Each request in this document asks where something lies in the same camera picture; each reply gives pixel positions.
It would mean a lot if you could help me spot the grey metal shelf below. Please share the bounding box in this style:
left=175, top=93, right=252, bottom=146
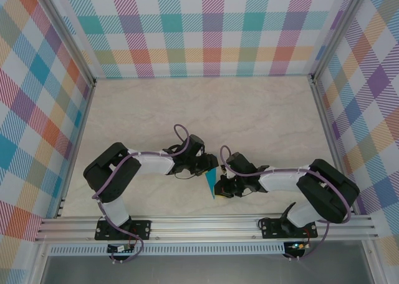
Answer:
left=40, top=255, right=375, bottom=284

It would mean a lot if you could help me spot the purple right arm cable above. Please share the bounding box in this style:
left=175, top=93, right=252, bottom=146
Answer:
left=219, top=145, right=353, bottom=262

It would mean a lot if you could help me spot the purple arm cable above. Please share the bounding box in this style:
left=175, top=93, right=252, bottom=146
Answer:
left=92, top=124, right=191, bottom=263
left=219, top=145, right=353, bottom=262

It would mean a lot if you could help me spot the thin black left wrist cable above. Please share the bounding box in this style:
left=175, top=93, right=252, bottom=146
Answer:
left=173, top=170, right=201, bottom=180

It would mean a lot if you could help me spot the aluminium mounting rail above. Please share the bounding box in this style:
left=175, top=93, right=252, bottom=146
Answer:
left=34, top=215, right=380, bottom=243

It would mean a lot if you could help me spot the slotted white cable duct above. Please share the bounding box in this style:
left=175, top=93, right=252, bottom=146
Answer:
left=48, top=245, right=286, bottom=256

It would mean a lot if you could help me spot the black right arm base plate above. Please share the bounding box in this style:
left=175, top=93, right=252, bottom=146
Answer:
left=260, top=218, right=319, bottom=240

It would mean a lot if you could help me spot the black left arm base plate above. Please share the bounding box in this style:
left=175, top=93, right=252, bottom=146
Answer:
left=95, top=220, right=152, bottom=240

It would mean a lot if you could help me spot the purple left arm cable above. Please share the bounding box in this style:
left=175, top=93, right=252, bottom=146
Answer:
left=92, top=124, right=191, bottom=263

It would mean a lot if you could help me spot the aluminium side rail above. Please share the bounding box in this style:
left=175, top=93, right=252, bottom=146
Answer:
left=309, top=76, right=358, bottom=217
left=53, top=79, right=97, bottom=220

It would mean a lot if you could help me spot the aluminium frame post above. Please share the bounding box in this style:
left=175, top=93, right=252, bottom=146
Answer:
left=310, top=0, right=371, bottom=81
left=29, top=0, right=97, bottom=87

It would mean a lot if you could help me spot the aluminium frame leg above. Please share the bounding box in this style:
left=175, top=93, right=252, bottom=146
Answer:
left=363, top=240, right=386, bottom=284
left=27, top=242, right=50, bottom=284

